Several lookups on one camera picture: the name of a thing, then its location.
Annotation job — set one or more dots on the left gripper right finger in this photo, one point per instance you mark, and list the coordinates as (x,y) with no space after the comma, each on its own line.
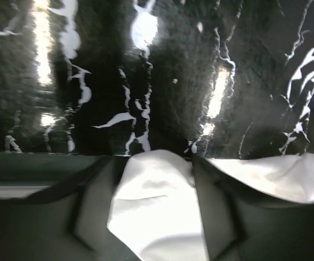
(241,223)

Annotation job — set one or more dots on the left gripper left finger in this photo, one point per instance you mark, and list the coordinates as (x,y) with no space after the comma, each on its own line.
(64,218)

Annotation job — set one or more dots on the white t shirt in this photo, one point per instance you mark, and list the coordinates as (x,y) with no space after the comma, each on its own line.
(155,210)

